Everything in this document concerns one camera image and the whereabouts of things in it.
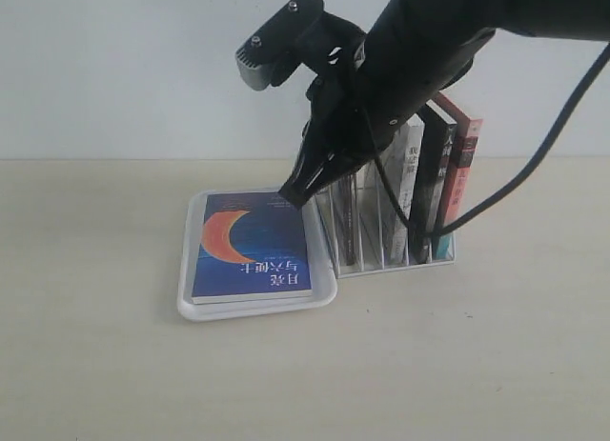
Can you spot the white grey spine book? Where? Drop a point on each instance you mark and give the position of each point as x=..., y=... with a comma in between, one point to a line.
x=400, y=162

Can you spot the red orange cover book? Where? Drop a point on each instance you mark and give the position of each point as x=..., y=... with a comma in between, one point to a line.
x=469, y=125

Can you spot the dark grey leftmost book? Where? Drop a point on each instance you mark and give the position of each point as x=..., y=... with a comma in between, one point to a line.
x=344, y=192

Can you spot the white wire book rack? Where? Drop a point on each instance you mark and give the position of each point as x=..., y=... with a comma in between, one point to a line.
x=369, y=243

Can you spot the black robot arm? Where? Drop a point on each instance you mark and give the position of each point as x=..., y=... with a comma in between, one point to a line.
x=414, y=49

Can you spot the white plastic tray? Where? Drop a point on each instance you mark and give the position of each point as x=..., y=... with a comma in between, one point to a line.
x=321, y=271

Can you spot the black cover book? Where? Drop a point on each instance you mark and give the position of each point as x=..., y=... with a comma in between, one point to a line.
x=435, y=151

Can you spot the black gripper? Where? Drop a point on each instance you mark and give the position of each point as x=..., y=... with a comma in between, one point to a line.
x=335, y=143

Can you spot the blue moon cover book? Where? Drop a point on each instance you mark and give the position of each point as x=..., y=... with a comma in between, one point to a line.
x=252, y=247

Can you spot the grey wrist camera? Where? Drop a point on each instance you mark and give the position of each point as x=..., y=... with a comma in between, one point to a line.
x=291, y=37

